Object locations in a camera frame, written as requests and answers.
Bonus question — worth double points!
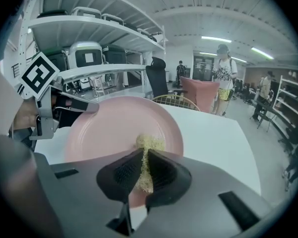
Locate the black glass double door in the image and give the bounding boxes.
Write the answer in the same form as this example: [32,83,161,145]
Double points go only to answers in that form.
[193,56,214,82]

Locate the small black table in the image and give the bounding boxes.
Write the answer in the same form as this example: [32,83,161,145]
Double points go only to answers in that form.
[257,99,298,133]

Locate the black mesh office chair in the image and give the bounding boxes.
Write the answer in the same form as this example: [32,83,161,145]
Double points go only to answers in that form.
[146,57,188,101]

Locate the row of equipment cases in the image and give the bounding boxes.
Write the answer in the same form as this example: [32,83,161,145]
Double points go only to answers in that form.
[36,6,157,42]

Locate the tall white shelving rack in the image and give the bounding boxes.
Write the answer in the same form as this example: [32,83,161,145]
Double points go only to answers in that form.
[13,0,168,101]

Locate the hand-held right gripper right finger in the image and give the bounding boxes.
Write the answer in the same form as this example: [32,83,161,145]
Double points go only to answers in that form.
[145,149,192,208]

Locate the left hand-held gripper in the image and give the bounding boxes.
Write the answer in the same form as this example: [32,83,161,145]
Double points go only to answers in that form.
[14,51,100,141]

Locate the white air fryer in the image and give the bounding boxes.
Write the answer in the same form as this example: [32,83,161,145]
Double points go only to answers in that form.
[69,41,104,68]

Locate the big pink plate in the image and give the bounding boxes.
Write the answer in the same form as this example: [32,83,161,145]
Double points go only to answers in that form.
[64,95,184,209]

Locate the yellowish scrubbing sponge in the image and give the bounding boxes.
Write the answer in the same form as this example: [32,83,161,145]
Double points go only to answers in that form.
[134,133,166,193]

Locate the silver fisheye camera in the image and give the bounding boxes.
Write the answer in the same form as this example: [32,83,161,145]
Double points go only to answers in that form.
[49,77,65,91]

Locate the low white shelving rack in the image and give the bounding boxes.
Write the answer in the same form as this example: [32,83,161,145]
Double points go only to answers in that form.
[273,75,298,133]

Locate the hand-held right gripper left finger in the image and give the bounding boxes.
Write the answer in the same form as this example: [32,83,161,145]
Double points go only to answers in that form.
[96,147,144,236]

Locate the person's left hand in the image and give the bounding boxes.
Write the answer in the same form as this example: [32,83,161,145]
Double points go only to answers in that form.
[51,93,74,113]

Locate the pink armchair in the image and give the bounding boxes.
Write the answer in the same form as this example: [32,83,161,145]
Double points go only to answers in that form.
[180,76,221,114]

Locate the person's left forearm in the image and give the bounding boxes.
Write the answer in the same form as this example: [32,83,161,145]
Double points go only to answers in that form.
[13,98,40,131]

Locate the gold wire chair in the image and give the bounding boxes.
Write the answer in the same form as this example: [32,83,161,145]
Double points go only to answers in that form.
[151,94,201,112]

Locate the white wooden chair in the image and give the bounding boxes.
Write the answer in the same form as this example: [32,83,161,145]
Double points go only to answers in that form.
[88,75,108,97]

